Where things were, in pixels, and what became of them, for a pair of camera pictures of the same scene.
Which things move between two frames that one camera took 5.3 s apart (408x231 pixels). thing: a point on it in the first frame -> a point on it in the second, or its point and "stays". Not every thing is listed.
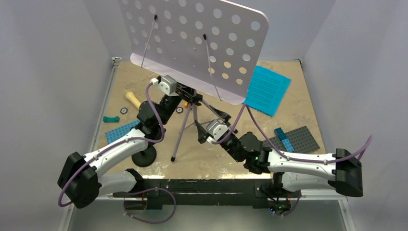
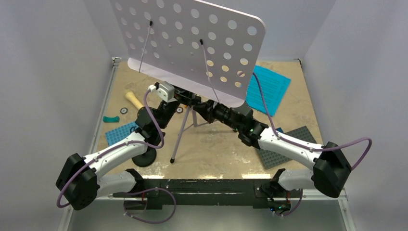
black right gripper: [202, 134] -> [208, 110]
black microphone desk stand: [146, 157] stays
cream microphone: [131, 96] stays
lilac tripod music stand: [210, 50] stays
